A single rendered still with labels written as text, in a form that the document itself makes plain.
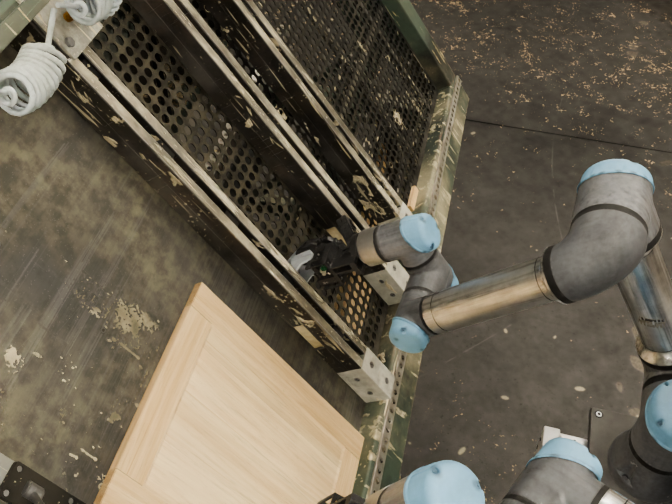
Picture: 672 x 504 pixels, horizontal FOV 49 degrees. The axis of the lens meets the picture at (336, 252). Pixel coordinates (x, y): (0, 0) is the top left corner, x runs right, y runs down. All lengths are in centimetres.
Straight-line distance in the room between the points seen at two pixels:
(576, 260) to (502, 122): 287
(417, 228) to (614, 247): 38
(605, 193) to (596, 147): 275
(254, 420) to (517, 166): 256
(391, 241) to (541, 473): 64
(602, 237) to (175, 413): 75
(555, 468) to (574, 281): 36
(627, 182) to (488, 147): 261
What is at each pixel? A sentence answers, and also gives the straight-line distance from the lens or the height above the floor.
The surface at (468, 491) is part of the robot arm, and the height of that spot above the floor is 167.
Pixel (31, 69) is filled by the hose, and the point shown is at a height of 187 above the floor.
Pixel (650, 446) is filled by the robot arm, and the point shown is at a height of 119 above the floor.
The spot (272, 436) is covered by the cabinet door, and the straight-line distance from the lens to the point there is 148.
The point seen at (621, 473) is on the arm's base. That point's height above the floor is 106.
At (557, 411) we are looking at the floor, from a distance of 289.
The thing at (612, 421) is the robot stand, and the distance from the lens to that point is 167.
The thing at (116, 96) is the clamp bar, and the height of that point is 166.
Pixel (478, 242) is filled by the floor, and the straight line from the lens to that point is 335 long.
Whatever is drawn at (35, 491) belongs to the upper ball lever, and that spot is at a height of 149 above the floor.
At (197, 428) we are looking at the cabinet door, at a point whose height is 126.
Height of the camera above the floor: 241
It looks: 48 degrees down
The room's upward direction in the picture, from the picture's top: 1 degrees counter-clockwise
